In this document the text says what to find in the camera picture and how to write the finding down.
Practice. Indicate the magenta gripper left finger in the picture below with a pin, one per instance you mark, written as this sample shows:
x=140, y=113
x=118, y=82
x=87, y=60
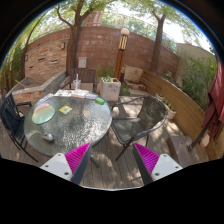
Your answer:
x=70, y=166

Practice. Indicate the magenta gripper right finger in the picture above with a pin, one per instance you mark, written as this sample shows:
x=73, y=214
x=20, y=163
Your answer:
x=153, y=166

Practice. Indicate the grey computer mouse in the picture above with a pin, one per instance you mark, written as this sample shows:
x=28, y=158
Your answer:
x=48, y=137

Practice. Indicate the round glass patio table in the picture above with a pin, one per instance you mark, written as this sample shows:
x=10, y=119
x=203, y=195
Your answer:
x=88, y=121

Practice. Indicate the black mesh chair right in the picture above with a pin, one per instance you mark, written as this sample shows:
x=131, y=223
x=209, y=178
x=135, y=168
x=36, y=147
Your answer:
x=152, y=116

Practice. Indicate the yellow square card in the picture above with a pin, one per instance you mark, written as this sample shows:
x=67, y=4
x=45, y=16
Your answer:
x=65, y=109

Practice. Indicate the small white plant pot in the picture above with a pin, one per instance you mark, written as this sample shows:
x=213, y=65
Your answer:
x=170, y=110

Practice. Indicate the curved wooden bench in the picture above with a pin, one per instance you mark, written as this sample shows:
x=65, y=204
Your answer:
x=189, y=115

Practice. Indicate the green sponge block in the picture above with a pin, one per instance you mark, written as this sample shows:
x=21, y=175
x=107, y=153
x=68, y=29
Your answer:
x=100, y=101

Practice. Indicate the open white book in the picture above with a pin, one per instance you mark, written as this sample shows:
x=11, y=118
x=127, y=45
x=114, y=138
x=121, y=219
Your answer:
x=72, y=93

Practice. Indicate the black chair left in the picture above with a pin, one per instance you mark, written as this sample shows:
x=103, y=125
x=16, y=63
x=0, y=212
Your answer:
x=13, y=121

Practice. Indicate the red folded patio umbrella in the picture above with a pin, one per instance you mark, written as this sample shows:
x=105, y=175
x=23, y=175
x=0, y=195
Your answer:
x=214, y=114

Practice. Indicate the clear plastic cup with straw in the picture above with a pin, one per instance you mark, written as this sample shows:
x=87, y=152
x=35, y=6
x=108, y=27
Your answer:
x=77, y=82

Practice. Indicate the white square planter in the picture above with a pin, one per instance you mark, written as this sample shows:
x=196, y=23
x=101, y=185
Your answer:
x=110, y=88

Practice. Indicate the dark chair behind table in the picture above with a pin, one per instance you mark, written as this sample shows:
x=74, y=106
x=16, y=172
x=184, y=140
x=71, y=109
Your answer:
x=84, y=75

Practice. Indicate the right tree trunk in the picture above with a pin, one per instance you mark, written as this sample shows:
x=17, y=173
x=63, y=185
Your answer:
x=158, y=42

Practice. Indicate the tree trunk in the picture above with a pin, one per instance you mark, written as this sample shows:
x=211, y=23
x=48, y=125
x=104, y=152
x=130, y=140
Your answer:
x=82, y=9
x=158, y=42

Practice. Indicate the left tree trunk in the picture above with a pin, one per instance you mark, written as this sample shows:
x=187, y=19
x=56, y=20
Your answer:
x=82, y=9

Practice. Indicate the grey wall utility box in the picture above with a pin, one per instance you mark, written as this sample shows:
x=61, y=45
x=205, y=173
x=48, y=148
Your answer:
x=82, y=62

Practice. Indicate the wooden lamp post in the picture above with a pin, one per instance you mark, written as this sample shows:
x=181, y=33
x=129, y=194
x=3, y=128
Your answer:
x=121, y=50

